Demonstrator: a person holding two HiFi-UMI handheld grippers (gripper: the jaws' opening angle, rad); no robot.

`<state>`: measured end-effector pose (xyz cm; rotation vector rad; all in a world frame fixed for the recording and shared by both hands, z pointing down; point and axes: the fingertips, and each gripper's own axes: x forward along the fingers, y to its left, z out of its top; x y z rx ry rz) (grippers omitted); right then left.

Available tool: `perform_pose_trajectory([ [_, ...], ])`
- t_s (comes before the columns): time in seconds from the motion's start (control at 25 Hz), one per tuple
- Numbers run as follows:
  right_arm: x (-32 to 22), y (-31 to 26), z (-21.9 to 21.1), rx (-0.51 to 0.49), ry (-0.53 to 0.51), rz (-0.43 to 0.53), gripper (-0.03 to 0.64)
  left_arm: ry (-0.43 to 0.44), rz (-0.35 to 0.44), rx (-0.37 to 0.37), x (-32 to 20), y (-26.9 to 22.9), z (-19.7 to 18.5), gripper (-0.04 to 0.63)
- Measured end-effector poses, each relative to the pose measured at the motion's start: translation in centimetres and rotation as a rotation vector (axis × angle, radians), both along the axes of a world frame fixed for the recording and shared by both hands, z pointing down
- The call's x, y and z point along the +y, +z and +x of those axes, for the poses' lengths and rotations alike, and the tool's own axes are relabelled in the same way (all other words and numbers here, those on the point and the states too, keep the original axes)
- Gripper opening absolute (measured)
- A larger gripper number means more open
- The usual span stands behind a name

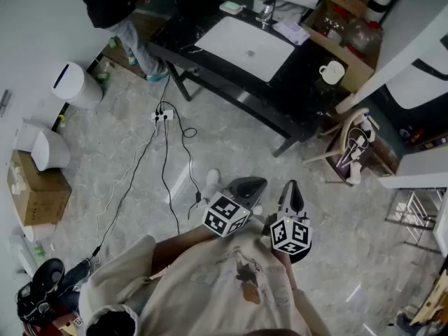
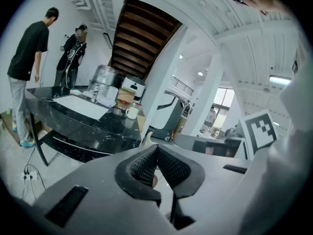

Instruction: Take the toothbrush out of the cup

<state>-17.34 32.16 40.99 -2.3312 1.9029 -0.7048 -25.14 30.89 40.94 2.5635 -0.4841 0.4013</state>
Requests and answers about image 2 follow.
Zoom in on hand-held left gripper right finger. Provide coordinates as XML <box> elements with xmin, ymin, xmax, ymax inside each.
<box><xmin>157</xmin><ymin>144</ymin><xmax>254</xmax><ymax>235</ymax></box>

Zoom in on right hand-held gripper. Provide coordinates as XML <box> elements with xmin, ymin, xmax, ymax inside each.
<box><xmin>174</xmin><ymin>109</ymin><xmax>279</xmax><ymax>161</ymax></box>

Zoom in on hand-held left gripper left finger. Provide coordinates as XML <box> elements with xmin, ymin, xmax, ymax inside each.
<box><xmin>29</xmin><ymin>144</ymin><xmax>177</xmax><ymax>235</ymax></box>

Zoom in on white cup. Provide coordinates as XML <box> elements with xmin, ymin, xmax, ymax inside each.
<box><xmin>125</xmin><ymin>103</ymin><xmax>140</xmax><ymax>120</ymax></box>

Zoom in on person's right hand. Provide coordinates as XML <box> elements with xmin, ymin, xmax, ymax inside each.
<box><xmin>204</xmin><ymin>146</ymin><xmax>236</xmax><ymax>158</ymax></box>

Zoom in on large white grey machine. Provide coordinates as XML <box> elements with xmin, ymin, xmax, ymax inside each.
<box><xmin>148</xmin><ymin>90</ymin><xmax>190</xmax><ymax>141</ymax></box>

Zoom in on large cardboard box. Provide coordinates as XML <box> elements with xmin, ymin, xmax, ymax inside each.
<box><xmin>136</xmin><ymin>114</ymin><xmax>147</xmax><ymax>135</ymax></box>

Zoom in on black metal railing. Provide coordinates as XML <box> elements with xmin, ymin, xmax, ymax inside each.
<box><xmin>168</xmin><ymin>75</ymin><xmax>196</xmax><ymax>97</ymax></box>

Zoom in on white power strip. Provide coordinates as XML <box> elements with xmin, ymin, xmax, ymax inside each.
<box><xmin>21</xmin><ymin>171</ymin><xmax>40</xmax><ymax>181</ymax></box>

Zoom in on clear plastic jar red lid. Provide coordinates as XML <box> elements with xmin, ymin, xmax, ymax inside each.
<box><xmin>113</xmin><ymin>99</ymin><xmax>128</xmax><ymax>116</ymax></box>

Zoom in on black marble washstand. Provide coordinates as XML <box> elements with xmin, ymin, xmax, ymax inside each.
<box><xmin>25</xmin><ymin>85</ymin><xmax>145</xmax><ymax>166</ymax></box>

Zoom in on small cardboard box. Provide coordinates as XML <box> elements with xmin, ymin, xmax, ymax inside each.
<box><xmin>117</xmin><ymin>87</ymin><xmax>137</xmax><ymax>105</ymax></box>

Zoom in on white appliance with black screen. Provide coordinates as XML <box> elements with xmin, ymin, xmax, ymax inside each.
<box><xmin>121</xmin><ymin>76</ymin><xmax>146</xmax><ymax>102</ymax></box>

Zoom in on white box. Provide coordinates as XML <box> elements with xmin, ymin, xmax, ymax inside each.
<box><xmin>106</xmin><ymin>86</ymin><xmax>119</xmax><ymax>102</ymax></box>

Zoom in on white wipes packet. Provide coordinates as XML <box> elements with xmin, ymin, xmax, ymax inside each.
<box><xmin>96</xmin><ymin>98</ymin><xmax>116</xmax><ymax>108</ymax></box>

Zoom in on white sink basin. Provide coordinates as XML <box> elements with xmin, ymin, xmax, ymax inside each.
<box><xmin>52</xmin><ymin>94</ymin><xmax>110</xmax><ymax>121</ymax></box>

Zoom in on wooden staircase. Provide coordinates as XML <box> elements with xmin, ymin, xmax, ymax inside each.
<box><xmin>108</xmin><ymin>0</ymin><xmax>183</xmax><ymax>81</ymax></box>

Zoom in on ceiling tube lamp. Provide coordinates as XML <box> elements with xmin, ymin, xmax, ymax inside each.
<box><xmin>268</xmin><ymin>74</ymin><xmax>292</xmax><ymax>85</ymax></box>

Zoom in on black cable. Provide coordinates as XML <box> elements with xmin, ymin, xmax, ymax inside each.
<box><xmin>21</xmin><ymin>144</ymin><xmax>47</xmax><ymax>200</ymax></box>

